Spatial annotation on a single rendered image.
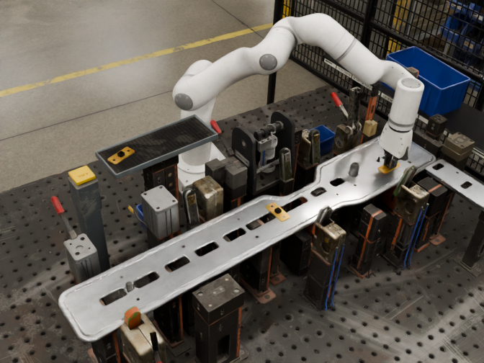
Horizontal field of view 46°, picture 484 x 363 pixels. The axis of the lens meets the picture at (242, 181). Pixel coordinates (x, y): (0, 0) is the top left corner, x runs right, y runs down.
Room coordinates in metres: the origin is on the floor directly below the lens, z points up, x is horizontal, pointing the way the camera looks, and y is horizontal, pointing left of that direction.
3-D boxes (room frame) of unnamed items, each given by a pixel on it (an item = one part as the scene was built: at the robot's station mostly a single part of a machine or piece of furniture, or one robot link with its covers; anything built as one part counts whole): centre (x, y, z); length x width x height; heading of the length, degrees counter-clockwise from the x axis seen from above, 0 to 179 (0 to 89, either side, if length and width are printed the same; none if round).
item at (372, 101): (1.81, -0.46, 0.95); 0.03 x 0.01 x 0.50; 129
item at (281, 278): (1.34, -0.11, 0.84); 0.13 x 0.05 x 0.29; 39
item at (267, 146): (1.55, -0.07, 0.94); 0.18 x 0.13 x 0.49; 129
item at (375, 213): (1.37, -0.44, 0.84); 0.11 x 0.08 x 0.29; 39
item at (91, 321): (1.31, -0.11, 1.00); 1.38 x 0.22 x 0.02; 129
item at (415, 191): (1.42, -0.57, 0.87); 0.12 x 0.09 x 0.35; 39
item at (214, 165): (1.44, 0.09, 0.90); 0.05 x 0.05 x 0.40; 39
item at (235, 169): (1.46, 0.03, 0.89); 0.13 x 0.11 x 0.38; 39
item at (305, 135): (1.66, -0.23, 0.88); 0.11 x 0.09 x 0.37; 39
